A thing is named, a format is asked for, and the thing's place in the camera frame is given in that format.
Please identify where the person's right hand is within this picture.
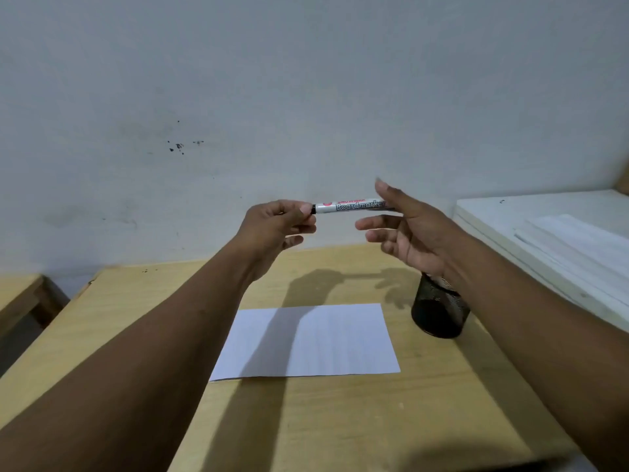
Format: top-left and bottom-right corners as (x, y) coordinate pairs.
(354, 178), (468, 286)

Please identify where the person's left hand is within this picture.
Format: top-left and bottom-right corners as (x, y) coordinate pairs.
(230, 199), (318, 284)

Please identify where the white board marker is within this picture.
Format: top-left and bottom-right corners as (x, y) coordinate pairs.
(311, 197), (396, 215)

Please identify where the person's right forearm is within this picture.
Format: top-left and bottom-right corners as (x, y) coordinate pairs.
(441, 230), (629, 472)

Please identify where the person's left forearm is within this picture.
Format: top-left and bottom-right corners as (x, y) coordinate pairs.
(0, 239), (257, 472)

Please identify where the black mesh pen holder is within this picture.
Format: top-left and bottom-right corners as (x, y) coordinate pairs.
(411, 272), (471, 340)

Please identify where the thick white board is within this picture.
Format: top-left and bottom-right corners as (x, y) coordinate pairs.
(451, 189), (629, 335)

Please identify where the white paper sheet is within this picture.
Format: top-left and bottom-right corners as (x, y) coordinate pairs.
(209, 303), (402, 383)

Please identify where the stack of white sheets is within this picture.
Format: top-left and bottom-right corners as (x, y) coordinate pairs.
(513, 214), (629, 311)

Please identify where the wooden side table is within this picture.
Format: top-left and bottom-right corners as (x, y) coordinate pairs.
(0, 273), (70, 341)

